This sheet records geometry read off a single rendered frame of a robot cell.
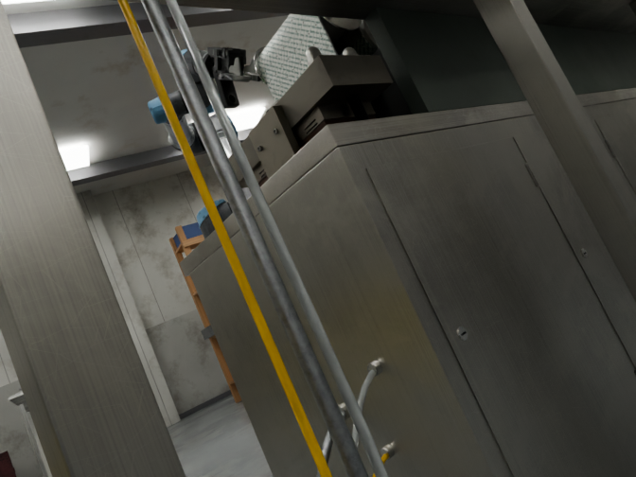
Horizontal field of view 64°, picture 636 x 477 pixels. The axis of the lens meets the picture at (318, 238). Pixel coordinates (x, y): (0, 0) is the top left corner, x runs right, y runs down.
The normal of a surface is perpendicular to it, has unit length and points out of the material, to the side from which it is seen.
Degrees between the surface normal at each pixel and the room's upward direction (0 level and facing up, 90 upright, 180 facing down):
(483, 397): 90
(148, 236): 90
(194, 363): 90
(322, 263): 90
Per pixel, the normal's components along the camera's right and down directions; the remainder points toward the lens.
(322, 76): -0.73, 0.23
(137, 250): 0.37, -0.30
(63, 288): 0.55, -0.36
